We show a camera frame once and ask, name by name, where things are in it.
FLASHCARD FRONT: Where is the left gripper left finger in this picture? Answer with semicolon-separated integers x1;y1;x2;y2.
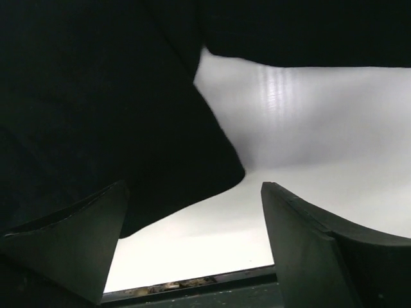
1;181;128;307

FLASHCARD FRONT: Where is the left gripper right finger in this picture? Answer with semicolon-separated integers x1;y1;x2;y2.
261;182;410;308

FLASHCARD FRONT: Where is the black t shirt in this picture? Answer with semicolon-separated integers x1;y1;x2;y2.
1;1;410;237

